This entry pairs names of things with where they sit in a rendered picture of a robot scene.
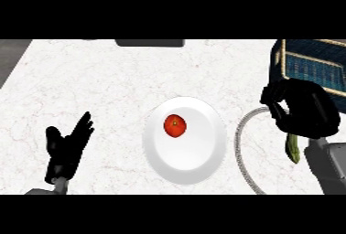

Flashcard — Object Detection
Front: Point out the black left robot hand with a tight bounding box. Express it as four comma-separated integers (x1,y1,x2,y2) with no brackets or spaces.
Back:
43,111,97,186

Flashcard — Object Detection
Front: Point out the red tomato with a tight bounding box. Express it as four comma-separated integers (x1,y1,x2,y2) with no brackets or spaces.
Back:
163,113,188,139

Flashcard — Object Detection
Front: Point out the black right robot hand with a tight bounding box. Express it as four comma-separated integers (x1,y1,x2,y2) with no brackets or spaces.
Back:
259,78,341,140

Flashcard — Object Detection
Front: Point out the dark grey appliance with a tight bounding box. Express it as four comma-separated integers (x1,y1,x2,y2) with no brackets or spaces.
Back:
116,39,187,48

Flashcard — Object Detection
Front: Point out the dark blue wicker basket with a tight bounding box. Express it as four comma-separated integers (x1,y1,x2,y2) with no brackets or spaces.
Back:
270,39,346,114

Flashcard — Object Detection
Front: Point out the green squash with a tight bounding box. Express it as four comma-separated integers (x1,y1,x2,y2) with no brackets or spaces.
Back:
287,133,302,165

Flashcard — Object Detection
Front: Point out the white oval plate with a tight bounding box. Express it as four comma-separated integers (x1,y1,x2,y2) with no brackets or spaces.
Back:
142,96,228,186

